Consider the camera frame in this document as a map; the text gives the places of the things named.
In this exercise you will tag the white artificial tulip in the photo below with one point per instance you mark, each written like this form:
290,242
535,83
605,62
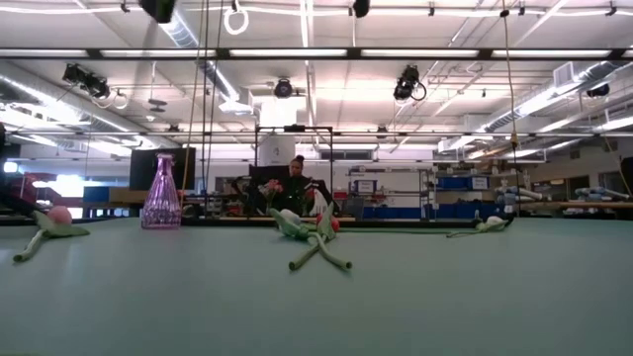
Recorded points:
492,222
290,217

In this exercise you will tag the pink artificial tulip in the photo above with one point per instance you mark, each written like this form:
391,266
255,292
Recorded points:
59,215

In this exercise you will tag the pale blue robot arm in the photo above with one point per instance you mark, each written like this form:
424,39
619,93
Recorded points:
519,192
601,193

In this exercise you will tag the purple ribbed glass vase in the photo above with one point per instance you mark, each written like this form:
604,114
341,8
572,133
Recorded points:
161,198

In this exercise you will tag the round black ceiling device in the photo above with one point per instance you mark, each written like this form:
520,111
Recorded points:
283,89

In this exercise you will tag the black monitor screen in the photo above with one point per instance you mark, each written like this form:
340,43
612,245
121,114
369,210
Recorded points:
138,170

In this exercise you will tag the white cylindrical unit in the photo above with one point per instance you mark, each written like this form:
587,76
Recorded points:
277,151

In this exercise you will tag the white sign board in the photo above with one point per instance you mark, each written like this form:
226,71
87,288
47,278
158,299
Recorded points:
365,186

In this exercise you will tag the person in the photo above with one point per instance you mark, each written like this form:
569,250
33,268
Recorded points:
297,183

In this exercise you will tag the cardboard box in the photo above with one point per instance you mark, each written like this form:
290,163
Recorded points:
126,195

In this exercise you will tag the black bar with light strips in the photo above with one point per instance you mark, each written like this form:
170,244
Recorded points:
544,53

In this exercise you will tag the blue box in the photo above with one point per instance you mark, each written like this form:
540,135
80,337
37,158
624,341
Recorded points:
96,194

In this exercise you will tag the metal shelf with blue bins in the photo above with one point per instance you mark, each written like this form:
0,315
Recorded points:
450,183

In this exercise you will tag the small pink flower bouquet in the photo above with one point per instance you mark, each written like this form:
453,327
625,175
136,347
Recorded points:
273,187

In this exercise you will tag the black ceiling dome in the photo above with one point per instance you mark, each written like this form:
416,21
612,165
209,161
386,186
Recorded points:
598,90

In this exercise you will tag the wooden workbench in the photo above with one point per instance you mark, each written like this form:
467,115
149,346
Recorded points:
593,204

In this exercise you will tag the black rectangular rig frame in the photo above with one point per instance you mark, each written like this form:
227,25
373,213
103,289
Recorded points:
294,128

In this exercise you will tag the black aluminium table frame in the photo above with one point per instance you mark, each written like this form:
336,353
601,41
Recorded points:
420,223

